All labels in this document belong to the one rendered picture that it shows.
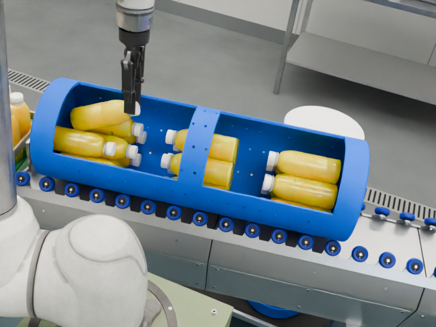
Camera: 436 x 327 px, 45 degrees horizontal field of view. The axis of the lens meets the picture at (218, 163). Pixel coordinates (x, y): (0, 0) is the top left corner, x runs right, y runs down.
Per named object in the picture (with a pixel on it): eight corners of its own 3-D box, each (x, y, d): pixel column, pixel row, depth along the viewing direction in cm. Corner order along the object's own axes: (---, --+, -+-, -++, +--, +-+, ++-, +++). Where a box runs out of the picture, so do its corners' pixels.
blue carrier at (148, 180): (340, 263, 143) (372, 190, 124) (36, 194, 149) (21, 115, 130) (342, 191, 164) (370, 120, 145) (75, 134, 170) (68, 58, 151)
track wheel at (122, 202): (131, 194, 147) (132, 194, 149) (115, 191, 147) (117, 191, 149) (128, 210, 147) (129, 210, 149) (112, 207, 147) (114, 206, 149)
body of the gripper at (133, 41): (144, 35, 123) (143, 71, 129) (154, 22, 130) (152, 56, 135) (113, 29, 124) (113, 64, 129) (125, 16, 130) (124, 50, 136)
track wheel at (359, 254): (370, 248, 142) (368, 247, 144) (353, 244, 142) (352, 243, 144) (366, 264, 142) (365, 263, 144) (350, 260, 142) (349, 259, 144)
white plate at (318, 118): (274, 105, 187) (274, 108, 187) (298, 151, 165) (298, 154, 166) (346, 105, 193) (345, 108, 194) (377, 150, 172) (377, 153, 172)
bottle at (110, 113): (85, 124, 151) (140, 113, 146) (76, 136, 146) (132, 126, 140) (76, 103, 148) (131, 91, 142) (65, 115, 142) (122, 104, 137)
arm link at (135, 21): (159, 0, 127) (157, 23, 130) (122, -7, 127) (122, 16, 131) (148, 13, 119) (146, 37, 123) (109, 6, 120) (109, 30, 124)
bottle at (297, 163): (340, 174, 136) (274, 160, 137) (334, 189, 141) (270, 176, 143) (342, 154, 140) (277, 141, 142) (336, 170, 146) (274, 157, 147)
